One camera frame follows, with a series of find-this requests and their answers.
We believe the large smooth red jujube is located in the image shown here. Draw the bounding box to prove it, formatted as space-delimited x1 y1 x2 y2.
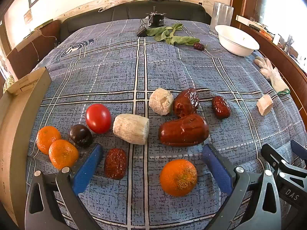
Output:
158 114 210 147

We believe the wooden wall cabinet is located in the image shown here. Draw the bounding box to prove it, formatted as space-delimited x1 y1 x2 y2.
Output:
231 0 307 111

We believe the flat wrinkled red date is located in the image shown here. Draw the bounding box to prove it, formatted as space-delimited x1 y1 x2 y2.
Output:
104 148 127 180

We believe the beige wedge piece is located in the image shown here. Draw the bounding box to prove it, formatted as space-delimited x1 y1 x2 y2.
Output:
256 94 273 116

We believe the orange tangerine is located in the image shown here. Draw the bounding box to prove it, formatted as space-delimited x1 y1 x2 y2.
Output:
36 126 62 155
49 139 79 170
160 159 198 197

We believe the white bowl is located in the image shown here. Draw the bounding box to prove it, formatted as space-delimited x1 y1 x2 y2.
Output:
215 25 260 57

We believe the green leafy vegetable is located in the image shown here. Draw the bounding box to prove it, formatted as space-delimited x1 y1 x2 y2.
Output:
146 23 200 46

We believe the green patterned cloth bundle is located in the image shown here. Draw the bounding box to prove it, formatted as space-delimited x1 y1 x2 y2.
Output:
3 75 16 94

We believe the short white cob piece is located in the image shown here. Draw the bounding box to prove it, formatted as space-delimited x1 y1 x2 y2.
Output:
149 88 173 116

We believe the brown wooden side cabinet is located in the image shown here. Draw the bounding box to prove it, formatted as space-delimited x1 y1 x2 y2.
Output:
6 19 61 82

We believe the red tomato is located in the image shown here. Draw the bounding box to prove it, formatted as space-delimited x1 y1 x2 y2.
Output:
86 103 112 134

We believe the wall socket plate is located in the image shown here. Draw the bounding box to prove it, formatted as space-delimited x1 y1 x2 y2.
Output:
23 9 33 24

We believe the small wrinkled red date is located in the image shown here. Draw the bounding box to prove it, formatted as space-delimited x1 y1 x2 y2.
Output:
212 96 231 119

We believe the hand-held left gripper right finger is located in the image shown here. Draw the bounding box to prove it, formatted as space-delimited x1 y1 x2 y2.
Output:
202 144 281 230

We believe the large wrinkled dark date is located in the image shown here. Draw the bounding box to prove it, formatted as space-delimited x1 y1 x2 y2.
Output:
173 88 200 118

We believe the long white cob piece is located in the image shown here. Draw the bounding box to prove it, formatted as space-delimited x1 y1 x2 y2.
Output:
113 114 149 145

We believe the black cylindrical device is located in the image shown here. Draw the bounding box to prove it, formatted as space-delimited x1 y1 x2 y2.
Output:
140 5 166 28

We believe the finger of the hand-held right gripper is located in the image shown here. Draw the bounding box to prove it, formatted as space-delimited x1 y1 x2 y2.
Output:
291 139 307 168
261 144 307 180

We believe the cardboard box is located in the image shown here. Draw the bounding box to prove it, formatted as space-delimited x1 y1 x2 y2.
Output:
0 67 52 228

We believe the white work glove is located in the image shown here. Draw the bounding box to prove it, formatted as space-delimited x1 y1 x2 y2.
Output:
254 56 273 70
260 67 290 95

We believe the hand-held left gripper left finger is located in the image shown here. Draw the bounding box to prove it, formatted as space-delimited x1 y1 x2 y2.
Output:
25 143 104 230

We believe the dark purple plum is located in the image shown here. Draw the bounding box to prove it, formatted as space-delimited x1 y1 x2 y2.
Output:
69 124 93 147

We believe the clear plastic container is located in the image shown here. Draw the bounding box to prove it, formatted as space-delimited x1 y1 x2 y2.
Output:
210 2 234 33

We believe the blue plaid blanket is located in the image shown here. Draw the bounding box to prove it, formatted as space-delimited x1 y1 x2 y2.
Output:
25 18 307 230

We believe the dark leather headboard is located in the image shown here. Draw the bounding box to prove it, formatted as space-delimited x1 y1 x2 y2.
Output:
60 1 211 41

